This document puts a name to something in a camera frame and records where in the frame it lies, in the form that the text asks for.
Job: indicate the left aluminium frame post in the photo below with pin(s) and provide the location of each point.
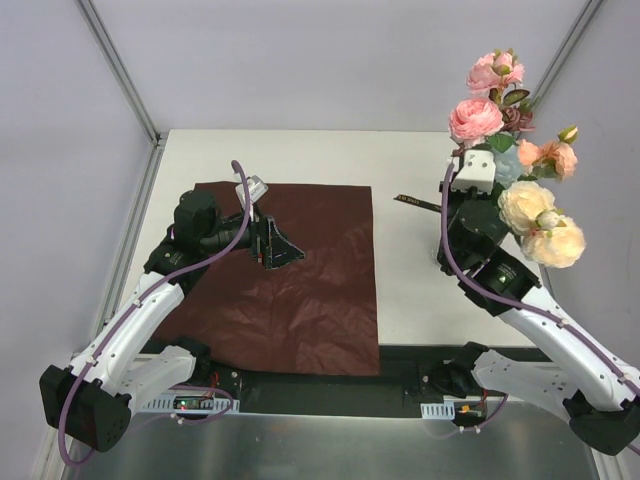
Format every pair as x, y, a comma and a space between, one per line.
108, 49

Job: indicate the aluminium front rail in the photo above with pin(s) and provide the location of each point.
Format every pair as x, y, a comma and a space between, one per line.
133, 387

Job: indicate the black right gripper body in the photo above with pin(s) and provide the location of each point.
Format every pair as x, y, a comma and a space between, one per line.
470, 198

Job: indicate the white cable duct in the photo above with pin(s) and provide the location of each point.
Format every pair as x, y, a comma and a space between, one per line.
438, 411
191, 404

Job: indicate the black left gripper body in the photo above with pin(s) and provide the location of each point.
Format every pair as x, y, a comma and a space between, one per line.
263, 242

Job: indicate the cream bud flower stem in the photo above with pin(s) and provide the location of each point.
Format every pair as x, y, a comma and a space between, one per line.
548, 237

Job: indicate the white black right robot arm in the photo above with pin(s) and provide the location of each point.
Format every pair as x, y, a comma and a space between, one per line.
592, 390

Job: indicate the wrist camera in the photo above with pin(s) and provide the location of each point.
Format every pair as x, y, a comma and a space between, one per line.
474, 169
257, 188

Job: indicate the left white cable duct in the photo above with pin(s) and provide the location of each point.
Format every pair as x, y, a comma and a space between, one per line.
191, 404

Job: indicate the peach artificial flower stem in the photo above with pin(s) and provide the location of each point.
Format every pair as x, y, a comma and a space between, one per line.
555, 159

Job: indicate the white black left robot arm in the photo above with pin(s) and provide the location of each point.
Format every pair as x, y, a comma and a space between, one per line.
198, 235

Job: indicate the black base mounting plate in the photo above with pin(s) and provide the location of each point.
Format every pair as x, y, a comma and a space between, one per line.
409, 376

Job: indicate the aluminium corner frame post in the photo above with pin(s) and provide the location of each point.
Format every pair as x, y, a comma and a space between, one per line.
578, 29

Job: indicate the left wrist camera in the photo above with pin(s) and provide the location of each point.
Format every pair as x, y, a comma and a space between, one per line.
257, 188

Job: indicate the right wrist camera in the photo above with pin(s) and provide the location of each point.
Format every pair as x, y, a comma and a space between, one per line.
474, 169

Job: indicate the right white cable duct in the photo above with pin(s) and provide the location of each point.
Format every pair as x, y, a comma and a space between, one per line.
438, 411

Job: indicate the light blue artificial flower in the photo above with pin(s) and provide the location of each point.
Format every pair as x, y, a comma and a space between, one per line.
508, 166

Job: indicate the dark green printed ribbon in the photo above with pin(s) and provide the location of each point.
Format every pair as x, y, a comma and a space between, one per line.
409, 200

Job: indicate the pink artificial flower stem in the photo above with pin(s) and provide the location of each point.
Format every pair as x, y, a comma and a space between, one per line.
495, 80

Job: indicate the mauve artificial flower stem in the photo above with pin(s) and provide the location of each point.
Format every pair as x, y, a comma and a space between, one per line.
518, 118

